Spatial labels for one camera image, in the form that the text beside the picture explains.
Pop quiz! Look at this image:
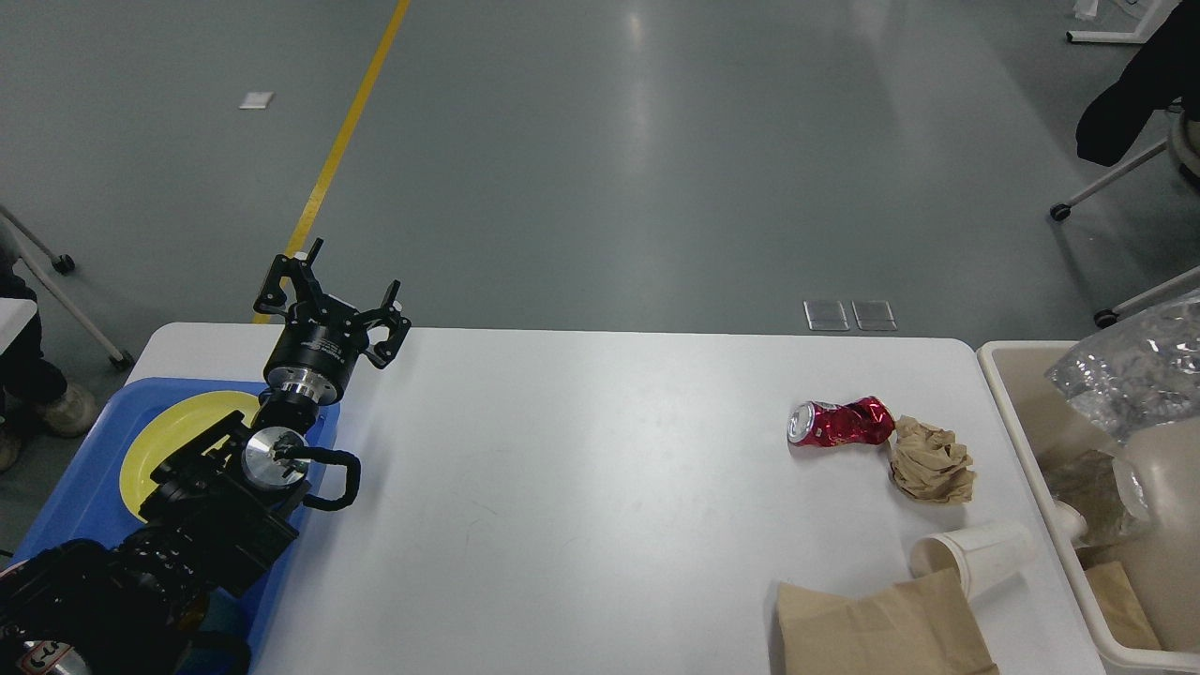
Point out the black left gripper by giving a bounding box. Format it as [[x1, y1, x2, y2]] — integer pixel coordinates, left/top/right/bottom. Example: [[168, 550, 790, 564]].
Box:
[[253, 235, 413, 407]]

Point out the yellow plastic plate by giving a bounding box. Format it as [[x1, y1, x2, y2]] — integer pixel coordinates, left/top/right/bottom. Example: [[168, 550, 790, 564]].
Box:
[[116, 390, 259, 524]]

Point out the teal mug yellow inside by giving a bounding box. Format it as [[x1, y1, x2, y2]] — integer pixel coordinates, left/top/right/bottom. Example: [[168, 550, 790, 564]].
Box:
[[178, 591, 251, 674]]

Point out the brown paper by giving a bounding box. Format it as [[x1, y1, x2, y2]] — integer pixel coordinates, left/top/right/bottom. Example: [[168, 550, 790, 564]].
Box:
[[889, 416, 977, 504], [1085, 561, 1162, 651]]

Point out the white paper cup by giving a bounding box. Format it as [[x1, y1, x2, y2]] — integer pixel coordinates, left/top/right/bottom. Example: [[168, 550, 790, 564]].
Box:
[[908, 520, 1036, 601]]

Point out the silver foil bag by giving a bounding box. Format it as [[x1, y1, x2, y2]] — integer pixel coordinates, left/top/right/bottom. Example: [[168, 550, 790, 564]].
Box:
[[1044, 291, 1199, 444]]

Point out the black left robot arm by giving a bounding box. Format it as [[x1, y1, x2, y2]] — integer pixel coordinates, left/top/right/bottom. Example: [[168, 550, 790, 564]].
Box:
[[2, 239, 412, 674]]

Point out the person's beige shoe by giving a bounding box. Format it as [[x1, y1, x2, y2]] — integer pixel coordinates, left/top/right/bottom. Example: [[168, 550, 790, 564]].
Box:
[[34, 382, 98, 440]]

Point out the grey chair leg with caster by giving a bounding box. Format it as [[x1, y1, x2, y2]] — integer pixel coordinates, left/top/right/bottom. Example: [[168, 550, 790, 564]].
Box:
[[1, 204, 136, 372]]

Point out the blue plastic tray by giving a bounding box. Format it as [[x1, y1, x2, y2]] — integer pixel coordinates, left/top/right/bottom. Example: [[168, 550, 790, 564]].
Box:
[[2, 380, 341, 674]]

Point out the left floor outlet cover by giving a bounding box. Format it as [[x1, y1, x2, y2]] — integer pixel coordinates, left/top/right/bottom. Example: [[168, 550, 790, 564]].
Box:
[[802, 300, 851, 331]]

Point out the floor outlet cover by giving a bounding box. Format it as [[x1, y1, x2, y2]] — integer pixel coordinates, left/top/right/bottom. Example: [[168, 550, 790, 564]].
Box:
[[802, 300, 851, 331], [851, 301, 896, 331]]

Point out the right floor outlet cover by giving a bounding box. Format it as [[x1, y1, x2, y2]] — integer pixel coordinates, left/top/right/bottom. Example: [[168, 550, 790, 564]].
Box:
[[851, 301, 896, 331]]

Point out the crushed red soda can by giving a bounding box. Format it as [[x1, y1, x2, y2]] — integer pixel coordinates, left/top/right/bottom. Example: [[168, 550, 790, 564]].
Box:
[[786, 395, 896, 448]]

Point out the brown paper bag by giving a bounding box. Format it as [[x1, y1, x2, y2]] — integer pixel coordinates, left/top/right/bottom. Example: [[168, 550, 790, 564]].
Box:
[[775, 571, 998, 674]]

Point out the beige plastic bin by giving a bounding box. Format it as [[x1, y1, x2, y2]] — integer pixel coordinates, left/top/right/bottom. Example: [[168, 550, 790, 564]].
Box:
[[978, 341, 1199, 674]]

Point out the brown paper in bin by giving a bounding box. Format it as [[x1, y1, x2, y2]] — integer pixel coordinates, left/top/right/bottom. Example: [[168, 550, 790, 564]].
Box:
[[1085, 561, 1162, 651]]

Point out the white office chair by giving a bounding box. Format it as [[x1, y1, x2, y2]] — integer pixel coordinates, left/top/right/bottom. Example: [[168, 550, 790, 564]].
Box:
[[1050, 108, 1200, 329]]

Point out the white desk base far right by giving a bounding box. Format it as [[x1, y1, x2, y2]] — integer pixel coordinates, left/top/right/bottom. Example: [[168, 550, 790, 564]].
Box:
[[1064, 1, 1181, 44]]

